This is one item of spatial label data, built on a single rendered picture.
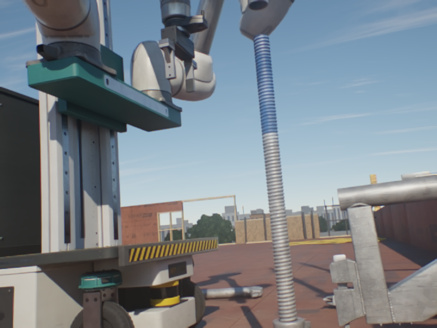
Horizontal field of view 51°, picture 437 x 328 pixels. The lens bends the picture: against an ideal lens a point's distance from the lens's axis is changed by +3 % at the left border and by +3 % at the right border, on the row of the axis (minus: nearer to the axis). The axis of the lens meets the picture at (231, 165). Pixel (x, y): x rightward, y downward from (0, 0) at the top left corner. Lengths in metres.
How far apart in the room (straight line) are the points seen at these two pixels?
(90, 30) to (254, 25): 0.47
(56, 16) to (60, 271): 0.66
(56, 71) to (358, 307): 0.96
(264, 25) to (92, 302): 0.92
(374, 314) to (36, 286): 0.81
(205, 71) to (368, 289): 1.21
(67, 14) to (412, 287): 1.03
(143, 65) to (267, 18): 0.58
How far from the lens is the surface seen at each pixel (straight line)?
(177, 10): 1.40
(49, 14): 1.30
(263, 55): 1.08
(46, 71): 1.37
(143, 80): 1.78
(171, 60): 1.30
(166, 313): 1.39
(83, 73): 1.33
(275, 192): 1.00
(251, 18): 1.44
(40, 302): 1.31
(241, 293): 2.43
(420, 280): 1.00
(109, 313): 1.27
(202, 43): 1.93
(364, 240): 0.99
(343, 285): 1.01
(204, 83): 1.94
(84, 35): 1.40
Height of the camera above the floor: 0.33
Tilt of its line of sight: 9 degrees up
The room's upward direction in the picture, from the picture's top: 5 degrees counter-clockwise
